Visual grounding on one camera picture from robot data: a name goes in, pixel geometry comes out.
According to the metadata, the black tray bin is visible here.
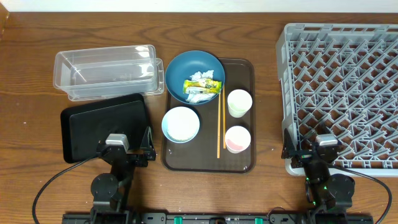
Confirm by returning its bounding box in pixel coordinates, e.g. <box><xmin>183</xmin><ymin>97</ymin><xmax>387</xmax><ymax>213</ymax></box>
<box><xmin>60</xmin><ymin>93</ymin><xmax>150</xmax><ymax>164</ymax></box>

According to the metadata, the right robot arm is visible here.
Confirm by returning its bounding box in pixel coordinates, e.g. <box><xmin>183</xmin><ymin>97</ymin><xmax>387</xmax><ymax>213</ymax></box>
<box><xmin>281</xmin><ymin>129</ymin><xmax>355</xmax><ymax>224</ymax></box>

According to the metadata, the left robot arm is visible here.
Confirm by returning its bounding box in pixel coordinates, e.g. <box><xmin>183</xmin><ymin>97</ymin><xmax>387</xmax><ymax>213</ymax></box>
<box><xmin>90</xmin><ymin>126</ymin><xmax>156</xmax><ymax>224</ymax></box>

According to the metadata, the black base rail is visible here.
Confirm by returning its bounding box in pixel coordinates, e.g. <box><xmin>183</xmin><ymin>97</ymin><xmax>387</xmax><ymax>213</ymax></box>
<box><xmin>61</xmin><ymin>212</ymin><xmax>374</xmax><ymax>224</ymax></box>

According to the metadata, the light blue small bowl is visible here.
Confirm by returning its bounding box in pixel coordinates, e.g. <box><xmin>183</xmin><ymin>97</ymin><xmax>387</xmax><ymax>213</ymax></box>
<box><xmin>162</xmin><ymin>106</ymin><xmax>200</xmax><ymax>143</ymax></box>

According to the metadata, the clear plastic bin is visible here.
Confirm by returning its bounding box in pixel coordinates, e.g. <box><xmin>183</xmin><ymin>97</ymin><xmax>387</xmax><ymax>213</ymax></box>
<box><xmin>53</xmin><ymin>45</ymin><xmax>165</xmax><ymax>101</ymax></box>

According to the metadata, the yellow snack wrapper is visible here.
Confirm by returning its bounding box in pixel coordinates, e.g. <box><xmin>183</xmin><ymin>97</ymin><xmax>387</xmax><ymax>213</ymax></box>
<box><xmin>183</xmin><ymin>78</ymin><xmax>223</xmax><ymax>94</ymax></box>

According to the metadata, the dark blue plate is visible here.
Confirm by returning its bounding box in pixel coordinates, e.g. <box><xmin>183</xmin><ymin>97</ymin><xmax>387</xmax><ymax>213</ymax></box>
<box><xmin>165</xmin><ymin>50</ymin><xmax>226</xmax><ymax>105</ymax></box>

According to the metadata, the grey dishwasher rack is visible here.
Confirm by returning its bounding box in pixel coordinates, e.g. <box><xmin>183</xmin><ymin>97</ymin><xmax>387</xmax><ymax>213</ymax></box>
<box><xmin>276</xmin><ymin>23</ymin><xmax>397</xmax><ymax>177</ymax></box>

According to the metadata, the white tissue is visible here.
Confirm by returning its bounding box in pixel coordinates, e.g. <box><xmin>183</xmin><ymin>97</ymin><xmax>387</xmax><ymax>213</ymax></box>
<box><xmin>186</xmin><ymin>70</ymin><xmax>215</xmax><ymax>104</ymax></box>

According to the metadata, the white cup pink inside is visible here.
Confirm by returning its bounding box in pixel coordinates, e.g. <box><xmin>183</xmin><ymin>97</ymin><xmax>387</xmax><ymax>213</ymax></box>
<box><xmin>225</xmin><ymin>126</ymin><xmax>251</xmax><ymax>154</ymax></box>

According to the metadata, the brown serving tray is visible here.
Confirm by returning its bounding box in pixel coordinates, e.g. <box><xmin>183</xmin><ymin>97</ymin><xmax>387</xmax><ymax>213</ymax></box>
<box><xmin>160</xmin><ymin>57</ymin><xmax>257</xmax><ymax>174</ymax></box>

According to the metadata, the right wooden chopstick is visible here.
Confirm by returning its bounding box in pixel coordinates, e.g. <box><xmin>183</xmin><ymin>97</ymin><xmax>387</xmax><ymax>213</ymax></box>
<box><xmin>221</xmin><ymin>86</ymin><xmax>226</xmax><ymax>149</ymax></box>

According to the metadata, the left wooden chopstick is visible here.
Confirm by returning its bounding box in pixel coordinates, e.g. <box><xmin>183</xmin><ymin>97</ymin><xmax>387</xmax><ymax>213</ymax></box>
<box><xmin>216</xmin><ymin>93</ymin><xmax>221</xmax><ymax>159</ymax></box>

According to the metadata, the wooden chopstick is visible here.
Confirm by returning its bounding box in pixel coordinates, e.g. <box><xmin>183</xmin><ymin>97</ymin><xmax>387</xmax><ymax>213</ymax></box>
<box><xmin>221</xmin><ymin>86</ymin><xmax>226</xmax><ymax>149</ymax></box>
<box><xmin>216</xmin><ymin>93</ymin><xmax>221</xmax><ymax>159</ymax></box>

